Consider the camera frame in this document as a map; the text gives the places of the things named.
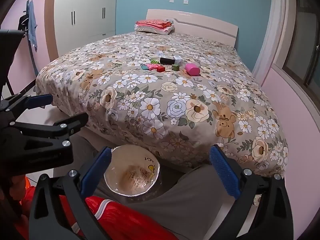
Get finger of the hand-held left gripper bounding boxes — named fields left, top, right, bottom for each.
left=11, top=112, right=89, bottom=147
left=0, top=93, right=54, bottom=117

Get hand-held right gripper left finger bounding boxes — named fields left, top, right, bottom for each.
left=29, top=147, right=112, bottom=240

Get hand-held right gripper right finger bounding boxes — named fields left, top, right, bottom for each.
left=209, top=144, right=293, bottom=240

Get pink cup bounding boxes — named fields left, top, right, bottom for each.
left=184, top=63, right=200, bottom=77

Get red jacket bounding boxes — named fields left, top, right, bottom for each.
left=59, top=195, right=175, bottom=240

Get blue hanging towel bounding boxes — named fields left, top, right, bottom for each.
left=27, top=0, right=38, bottom=53

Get black standing rack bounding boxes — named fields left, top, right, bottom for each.
left=5, top=10, right=38, bottom=95

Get floral bed blanket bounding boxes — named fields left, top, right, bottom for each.
left=36, top=31, right=289, bottom=178

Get white wardrobe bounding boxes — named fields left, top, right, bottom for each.
left=54, top=0, right=118, bottom=57

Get folded pink clothes on pillow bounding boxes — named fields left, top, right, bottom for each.
left=135, top=25, right=175, bottom=35

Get folded pink cloth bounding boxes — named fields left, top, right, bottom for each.
left=136, top=19, right=160, bottom=29

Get white bed headboard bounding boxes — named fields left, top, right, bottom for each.
left=146, top=9, right=239, bottom=48

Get white window frame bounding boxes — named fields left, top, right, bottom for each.
left=252, top=0, right=320, bottom=100

